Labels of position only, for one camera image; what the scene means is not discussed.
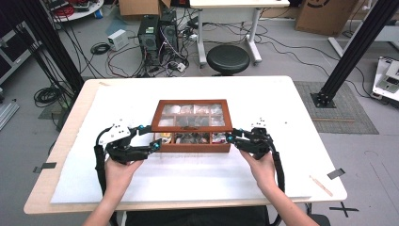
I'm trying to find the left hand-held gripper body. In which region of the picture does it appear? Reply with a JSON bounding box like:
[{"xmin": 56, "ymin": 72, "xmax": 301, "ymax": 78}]
[{"xmin": 98, "ymin": 120, "xmax": 153, "ymax": 166}]

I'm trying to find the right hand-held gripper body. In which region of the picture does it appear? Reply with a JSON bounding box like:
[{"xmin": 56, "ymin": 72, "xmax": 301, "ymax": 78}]
[{"xmin": 234, "ymin": 117, "xmax": 273, "ymax": 160}]

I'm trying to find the wooden box with glass lid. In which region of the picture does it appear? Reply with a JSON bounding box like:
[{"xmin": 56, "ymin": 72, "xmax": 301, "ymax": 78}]
[{"xmin": 151, "ymin": 99, "xmax": 233, "ymax": 153}]

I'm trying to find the person's left hand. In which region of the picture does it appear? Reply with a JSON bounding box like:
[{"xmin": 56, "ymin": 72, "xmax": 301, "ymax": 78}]
[{"xmin": 104, "ymin": 156, "xmax": 144, "ymax": 197}]

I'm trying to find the person's right hand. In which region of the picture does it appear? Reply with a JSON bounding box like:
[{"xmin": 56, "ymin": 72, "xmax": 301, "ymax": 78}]
[{"xmin": 239, "ymin": 150, "xmax": 279, "ymax": 192}]

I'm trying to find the white foam mat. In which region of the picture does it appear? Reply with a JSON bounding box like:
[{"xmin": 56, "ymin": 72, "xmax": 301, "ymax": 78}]
[{"xmin": 50, "ymin": 84, "xmax": 314, "ymax": 205}]

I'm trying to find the black round stool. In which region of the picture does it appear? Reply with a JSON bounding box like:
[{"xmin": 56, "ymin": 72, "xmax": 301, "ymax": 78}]
[{"xmin": 206, "ymin": 44, "xmax": 251, "ymax": 76}]

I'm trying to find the thin wooden stick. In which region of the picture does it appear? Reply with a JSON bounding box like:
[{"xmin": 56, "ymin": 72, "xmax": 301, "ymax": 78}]
[{"xmin": 309, "ymin": 174, "xmax": 334, "ymax": 198}]

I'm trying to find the black tape strip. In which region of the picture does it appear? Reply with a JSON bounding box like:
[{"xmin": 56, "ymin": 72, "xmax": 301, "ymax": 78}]
[
  {"xmin": 32, "ymin": 161, "xmax": 57, "ymax": 174},
  {"xmin": 327, "ymin": 168, "xmax": 346, "ymax": 181}
]

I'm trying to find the person's dark clothing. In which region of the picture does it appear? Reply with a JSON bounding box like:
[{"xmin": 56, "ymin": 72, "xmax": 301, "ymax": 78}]
[{"xmin": 124, "ymin": 206, "xmax": 271, "ymax": 226}]

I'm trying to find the black computer tower green label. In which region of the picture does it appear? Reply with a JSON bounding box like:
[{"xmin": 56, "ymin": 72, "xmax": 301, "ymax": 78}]
[{"xmin": 137, "ymin": 14, "xmax": 161, "ymax": 68}]

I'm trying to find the white electronic device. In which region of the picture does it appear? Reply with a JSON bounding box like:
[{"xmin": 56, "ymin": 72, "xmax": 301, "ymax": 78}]
[{"xmin": 107, "ymin": 29, "xmax": 130, "ymax": 52}]

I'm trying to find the grey carpet mat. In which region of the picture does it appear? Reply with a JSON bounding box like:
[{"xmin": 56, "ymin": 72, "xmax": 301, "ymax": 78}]
[{"xmin": 295, "ymin": 80, "xmax": 380, "ymax": 136}]

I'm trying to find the black tape cross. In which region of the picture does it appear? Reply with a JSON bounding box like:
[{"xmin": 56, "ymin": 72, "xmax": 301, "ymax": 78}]
[{"xmin": 328, "ymin": 202, "xmax": 359, "ymax": 218}]

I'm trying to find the small cardboard box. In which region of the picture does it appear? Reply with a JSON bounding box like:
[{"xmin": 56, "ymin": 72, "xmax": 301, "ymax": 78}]
[{"xmin": 118, "ymin": 0, "xmax": 172, "ymax": 17}]

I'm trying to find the white desk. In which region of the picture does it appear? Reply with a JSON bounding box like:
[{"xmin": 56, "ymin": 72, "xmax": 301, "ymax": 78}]
[{"xmin": 189, "ymin": 0, "xmax": 292, "ymax": 67}]

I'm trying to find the round white table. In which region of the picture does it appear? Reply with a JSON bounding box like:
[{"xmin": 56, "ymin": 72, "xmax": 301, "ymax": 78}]
[{"xmin": 43, "ymin": 0, "xmax": 104, "ymax": 23}]

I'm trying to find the grey shelf rack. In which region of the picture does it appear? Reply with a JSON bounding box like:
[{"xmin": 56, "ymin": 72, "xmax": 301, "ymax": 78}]
[{"xmin": 0, "ymin": 21, "xmax": 42, "ymax": 87}]

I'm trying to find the white machine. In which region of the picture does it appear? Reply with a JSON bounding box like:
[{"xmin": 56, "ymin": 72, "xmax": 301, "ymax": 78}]
[{"xmin": 371, "ymin": 56, "xmax": 399, "ymax": 104}]

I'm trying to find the large cardboard box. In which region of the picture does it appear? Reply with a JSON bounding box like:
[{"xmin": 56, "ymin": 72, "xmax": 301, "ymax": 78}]
[{"xmin": 295, "ymin": 0, "xmax": 367, "ymax": 38}]

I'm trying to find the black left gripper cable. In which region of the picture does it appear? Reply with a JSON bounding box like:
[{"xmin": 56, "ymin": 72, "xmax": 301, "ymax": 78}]
[{"xmin": 93, "ymin": 126, "xmax": 109, "ymax": 196}]

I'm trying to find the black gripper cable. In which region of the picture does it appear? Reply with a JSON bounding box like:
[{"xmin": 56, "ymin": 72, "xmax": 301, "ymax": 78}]
[
  {"xmin": 267, "ymin": 141, "xmax": 287, "ymax": 226},
  {"xmin": 93, "ymin": 126, "xmax": 109, "ymax": 196}
]

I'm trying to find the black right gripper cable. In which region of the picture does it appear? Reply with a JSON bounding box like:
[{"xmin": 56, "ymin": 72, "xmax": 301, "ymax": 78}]
[{"xmin": 267, "ymin": 141, "xmax": 287, "ymax": 226}]

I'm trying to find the large black cable coil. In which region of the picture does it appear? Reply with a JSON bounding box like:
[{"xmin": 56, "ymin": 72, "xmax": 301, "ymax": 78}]
[{"xmin": 33, "ymin": 85, "xmax": 64, "ymax": 108}]

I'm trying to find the small black cable coil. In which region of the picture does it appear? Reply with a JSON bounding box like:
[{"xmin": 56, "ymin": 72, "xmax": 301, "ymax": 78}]
[{"xmin": 89, "ymin": 41, "xmax": 111, "ymax": 57}]

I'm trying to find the black metal frame post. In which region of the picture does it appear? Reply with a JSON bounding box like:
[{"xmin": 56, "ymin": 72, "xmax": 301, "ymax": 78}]
[
  {"xmin": 0, "ymin": 0, "xmax": 86, "ymax": 95},
  {"xmin": 310, "ymin": 0, "xmax": 399, "ymax": 109}
]

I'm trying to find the red cable bundle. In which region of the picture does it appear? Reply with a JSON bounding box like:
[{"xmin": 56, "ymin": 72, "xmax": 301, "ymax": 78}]
[{"xmin": 54, "ymin": 4, "xmax": 76, "ymax": 19}]

